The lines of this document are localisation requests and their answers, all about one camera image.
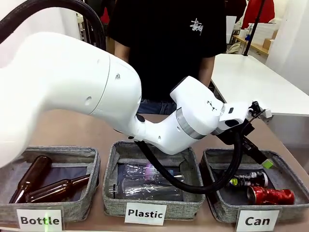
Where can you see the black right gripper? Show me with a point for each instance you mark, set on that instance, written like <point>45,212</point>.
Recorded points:
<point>227,137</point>

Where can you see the crushed red cola can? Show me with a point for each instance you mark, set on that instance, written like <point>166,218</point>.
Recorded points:
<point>272,195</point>

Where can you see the clear plastic bottle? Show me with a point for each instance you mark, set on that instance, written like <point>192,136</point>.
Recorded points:
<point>135,170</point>
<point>144,191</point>

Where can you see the person's left forearm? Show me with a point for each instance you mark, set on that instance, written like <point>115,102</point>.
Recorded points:
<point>206,70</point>

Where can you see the person's right forearm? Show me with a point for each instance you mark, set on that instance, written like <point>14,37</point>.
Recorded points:
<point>122,53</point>

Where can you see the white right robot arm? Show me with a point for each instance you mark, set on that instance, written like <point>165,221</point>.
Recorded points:
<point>72,79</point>

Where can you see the dark crushed drink can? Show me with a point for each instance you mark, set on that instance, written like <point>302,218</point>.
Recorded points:
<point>256,179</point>

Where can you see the grey fabric can basket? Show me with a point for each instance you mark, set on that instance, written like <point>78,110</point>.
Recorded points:
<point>285,169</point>

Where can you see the white label reading Can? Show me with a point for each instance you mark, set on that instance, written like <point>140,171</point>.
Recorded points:
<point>257,220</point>

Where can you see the grey fabric plastic basket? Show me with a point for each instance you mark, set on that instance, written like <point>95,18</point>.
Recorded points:
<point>116,207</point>

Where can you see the grey fabric bottle basket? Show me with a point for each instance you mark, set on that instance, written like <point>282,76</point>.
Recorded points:
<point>91,169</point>

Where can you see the white table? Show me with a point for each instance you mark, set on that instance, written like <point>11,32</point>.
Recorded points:
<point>253,82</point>

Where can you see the wooden work table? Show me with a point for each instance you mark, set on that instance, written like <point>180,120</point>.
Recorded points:
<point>253,47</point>

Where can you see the brown cardboard box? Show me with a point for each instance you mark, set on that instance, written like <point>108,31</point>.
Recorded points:
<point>269,43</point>

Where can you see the stack of white boards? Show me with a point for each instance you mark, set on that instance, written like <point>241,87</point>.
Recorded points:
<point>265,30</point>

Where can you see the black stand pole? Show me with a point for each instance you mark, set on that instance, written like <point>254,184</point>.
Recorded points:
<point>252,29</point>

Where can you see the white upright panel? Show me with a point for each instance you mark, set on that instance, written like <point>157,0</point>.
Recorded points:
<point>231,29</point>

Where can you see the white label reading Plastic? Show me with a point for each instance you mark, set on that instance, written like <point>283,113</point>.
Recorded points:
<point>145,213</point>

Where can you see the person black shirt blue jeans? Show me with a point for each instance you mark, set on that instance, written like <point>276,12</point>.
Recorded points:
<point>164,48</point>

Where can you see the red hanging garment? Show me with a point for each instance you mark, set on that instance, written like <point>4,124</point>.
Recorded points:
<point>265,9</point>

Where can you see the brown glass bottle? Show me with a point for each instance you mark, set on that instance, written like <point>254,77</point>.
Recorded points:
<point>33,174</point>
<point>55,189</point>

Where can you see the background metal shelf rack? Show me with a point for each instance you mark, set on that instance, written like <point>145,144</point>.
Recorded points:
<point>89,31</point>

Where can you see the white label reading Bottle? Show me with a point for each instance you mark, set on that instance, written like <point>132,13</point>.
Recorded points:
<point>39,220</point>

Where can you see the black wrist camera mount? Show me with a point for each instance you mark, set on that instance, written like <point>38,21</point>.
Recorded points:
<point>253,107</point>

